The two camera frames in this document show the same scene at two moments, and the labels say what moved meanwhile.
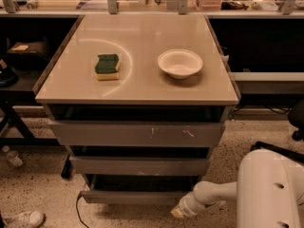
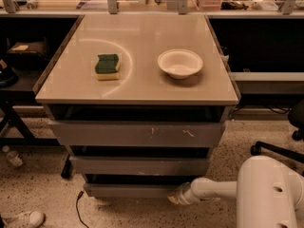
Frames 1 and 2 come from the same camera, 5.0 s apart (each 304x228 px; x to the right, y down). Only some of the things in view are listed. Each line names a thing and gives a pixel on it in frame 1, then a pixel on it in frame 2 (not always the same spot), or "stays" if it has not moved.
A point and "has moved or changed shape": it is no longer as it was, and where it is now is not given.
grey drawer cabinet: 139,101 stays
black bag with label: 29,55 stays
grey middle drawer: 139,165 stays
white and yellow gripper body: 189,205 -> 180,194
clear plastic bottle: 14,158 stays
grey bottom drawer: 137,188 has moved or changed shape
